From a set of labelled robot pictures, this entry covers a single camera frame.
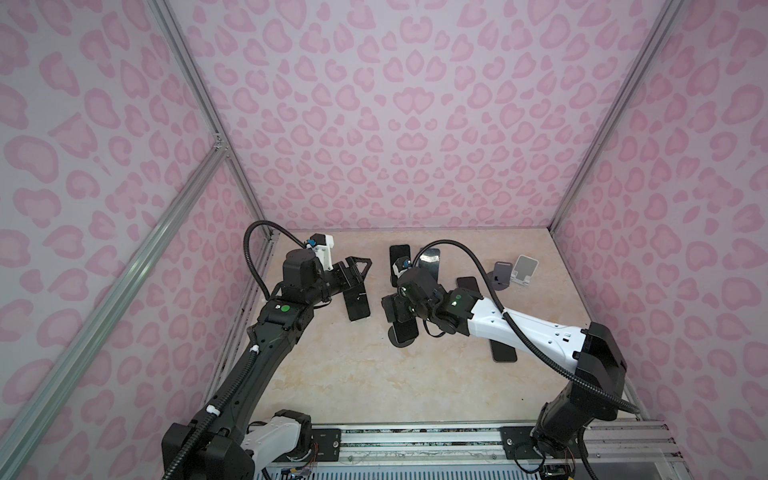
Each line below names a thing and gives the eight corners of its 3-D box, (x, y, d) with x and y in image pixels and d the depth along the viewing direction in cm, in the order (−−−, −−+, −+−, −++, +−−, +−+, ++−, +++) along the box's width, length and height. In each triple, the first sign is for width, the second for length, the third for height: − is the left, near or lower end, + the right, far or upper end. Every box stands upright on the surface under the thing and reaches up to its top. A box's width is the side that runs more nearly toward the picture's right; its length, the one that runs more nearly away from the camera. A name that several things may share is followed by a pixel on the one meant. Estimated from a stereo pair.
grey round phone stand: (490, 290, 104) (497, 274, 97) (487, 277, 108) (493, 261, 100) (507, 290, 104) (515, 274, 97) (503, 277, 108) (511, 261, 100)
